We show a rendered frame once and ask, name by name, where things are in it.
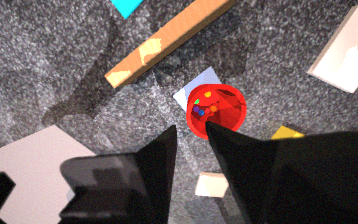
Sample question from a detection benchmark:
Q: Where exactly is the beige flat block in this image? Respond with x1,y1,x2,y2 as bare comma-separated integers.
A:
195,172,228,197

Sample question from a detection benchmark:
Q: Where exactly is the light wooden plank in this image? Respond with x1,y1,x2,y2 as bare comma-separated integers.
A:
105,0,236,88

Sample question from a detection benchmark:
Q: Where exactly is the red cup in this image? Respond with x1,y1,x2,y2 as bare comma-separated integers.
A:
186,84,246,139

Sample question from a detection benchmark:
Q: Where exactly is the yellow rectangular block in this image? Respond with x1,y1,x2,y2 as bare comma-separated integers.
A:
271,126,304,139

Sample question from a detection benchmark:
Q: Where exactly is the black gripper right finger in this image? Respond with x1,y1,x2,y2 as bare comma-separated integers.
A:
205,121,358,224

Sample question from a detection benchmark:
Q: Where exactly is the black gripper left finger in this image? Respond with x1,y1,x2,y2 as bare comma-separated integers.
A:
60,125,177,224

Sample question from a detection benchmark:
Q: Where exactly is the orange marble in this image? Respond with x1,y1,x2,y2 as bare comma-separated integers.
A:
210,106,217,112

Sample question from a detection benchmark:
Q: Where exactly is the white flat pad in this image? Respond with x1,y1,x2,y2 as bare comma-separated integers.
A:
307,4,358,93

